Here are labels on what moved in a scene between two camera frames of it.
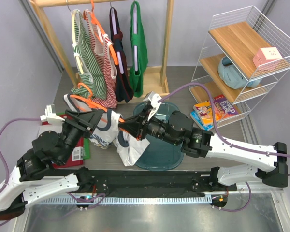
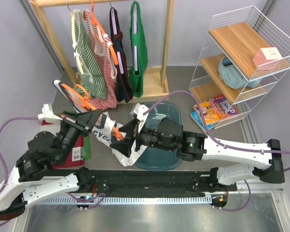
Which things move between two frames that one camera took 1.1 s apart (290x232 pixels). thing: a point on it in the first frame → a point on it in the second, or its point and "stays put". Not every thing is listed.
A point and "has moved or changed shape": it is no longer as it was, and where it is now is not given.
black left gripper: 94,117 stays put
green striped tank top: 87,64 stays put
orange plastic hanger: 92,102 → 89,105
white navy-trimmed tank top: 107,131 has moved or changed shape
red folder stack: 76,158 stays put
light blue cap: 230,74 stays put
